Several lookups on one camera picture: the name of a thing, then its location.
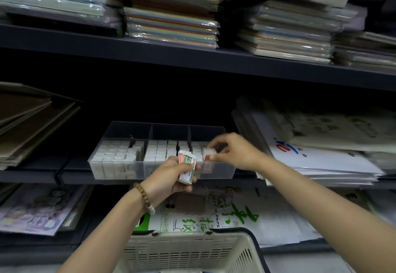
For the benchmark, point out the person's right hand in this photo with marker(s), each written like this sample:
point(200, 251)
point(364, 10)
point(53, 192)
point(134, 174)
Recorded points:
point(241, 153)

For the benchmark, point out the person's left hand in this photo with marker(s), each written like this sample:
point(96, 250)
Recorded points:
point(164, 183)

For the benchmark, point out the green and red eraser bundle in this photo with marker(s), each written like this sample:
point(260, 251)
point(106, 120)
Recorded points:
point(187, 170)

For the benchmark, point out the clear plastic divided tray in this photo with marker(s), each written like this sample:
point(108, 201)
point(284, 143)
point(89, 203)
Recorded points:
point(219, 170)

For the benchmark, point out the row of sorted white erasers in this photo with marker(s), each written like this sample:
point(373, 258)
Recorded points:
point(114, 158)

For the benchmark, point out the beige plastic shopping basket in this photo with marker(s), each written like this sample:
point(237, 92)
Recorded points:
point(191, 248)

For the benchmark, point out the person's right forearm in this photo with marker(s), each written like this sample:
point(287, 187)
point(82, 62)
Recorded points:
point(334, 207)

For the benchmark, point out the person's left forearm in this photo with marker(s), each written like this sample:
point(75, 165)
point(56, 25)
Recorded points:
point(102, 238)

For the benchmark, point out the green and white paper pack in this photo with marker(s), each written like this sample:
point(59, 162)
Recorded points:
point(269, 217)

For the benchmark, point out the white poster paper stack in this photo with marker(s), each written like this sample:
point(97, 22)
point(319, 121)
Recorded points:
point(325, 161)

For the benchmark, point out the dark metal shelf unit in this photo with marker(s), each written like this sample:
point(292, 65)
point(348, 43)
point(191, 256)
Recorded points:
point(185, 59)

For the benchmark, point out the purple cartoon cover book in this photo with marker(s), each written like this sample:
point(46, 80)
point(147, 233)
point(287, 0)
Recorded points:
point(37, 211)

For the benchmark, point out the coloured paper stack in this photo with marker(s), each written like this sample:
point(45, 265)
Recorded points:
point(173, 19)
point(62, 0)
point(294, 28)

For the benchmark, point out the brown sketchbook stack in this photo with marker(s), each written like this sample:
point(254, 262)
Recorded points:
point(34, 121)

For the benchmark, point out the plastic wrapped paper stack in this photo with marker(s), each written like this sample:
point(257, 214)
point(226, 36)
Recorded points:
point(365, 53)

